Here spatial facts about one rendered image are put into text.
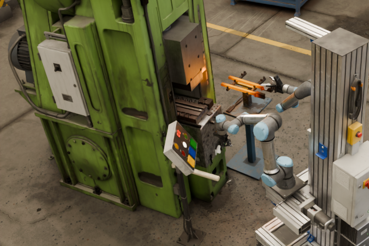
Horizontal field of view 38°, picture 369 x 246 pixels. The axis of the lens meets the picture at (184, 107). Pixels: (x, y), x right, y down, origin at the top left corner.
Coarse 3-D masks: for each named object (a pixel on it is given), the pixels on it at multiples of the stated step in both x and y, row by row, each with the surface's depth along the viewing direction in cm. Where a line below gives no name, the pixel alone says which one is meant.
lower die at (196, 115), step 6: (180, 102) 470; (186, 102) 470; (192, 102) 469; (180, 108) 464; (186, 108) 463; (204, 108) 460; (180, 114) 459; (192, 114) 455; (198, 114) 454; (204, 114) 462; (186, 120) 457; (192, 120) 453; (198, 120) 455
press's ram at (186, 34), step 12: (180, 24) 424; (192, 24) 421; (168, 36) 410; (180, 36) 407; (192, 36) 416; (168, 48) 411; (180, 48) 405; (192, 48) 420; (168, 60) 419; (180, 60) 412; (192, 60) 424; (180, 72) 420; (192, 72) 428
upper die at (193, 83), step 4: (200, 72) 440; (196, 76) 435; (200, 76) 441; (192, 80) 430; (196, 80) 436; (200, 80) 443; (172, 84) 439; (176, 84) 437; (180, 84) 435; (188, 84) 430; (192, 84) 432; (196, 84) 438; (180, 88) 438; (184, 88) 435; (188, 88) 433; (192, 88) 433
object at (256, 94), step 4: (224, 84) 485; (228, 84) 484; (232, 88) 480; (236, 88) 477; (240, 88) 476; (244, 88) 475; (244, 92) 474; (248, 92) 471; (252, 92) 469; (256, 92) 466; (260, 92) 465; (256, 96) 468; (260, 96) 465; (264, 96) 462
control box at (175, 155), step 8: (168, 128) 415; (176, 128) 410; (168, 136) 406; (176, 136) 404; (168, 144) 396; (168, 152) 391; (176, 152) 392; (184, 152) 402; (176, 160) 396; (184, 160) 397; (184, 168) 399; (192, 168) 401
